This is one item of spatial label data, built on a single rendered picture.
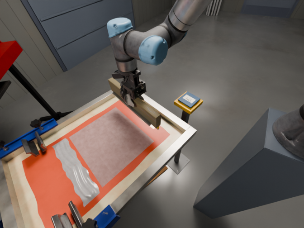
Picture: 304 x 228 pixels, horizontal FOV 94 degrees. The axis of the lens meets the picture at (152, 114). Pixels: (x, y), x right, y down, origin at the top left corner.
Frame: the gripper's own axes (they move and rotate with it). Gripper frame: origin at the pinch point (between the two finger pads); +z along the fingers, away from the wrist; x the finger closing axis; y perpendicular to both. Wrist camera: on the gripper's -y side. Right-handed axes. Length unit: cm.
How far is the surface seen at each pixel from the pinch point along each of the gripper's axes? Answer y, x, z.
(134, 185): 26.3, -22.8, 10.7
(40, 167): -11, -49, 14
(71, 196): 10.6, -43.2, 14.1
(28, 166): -16, -53, 14
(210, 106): -6, 132, 110
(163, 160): 27.6, -7.8, 10.8
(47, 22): -274, 33, 23
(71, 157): -5.2, -36.1, 13.6
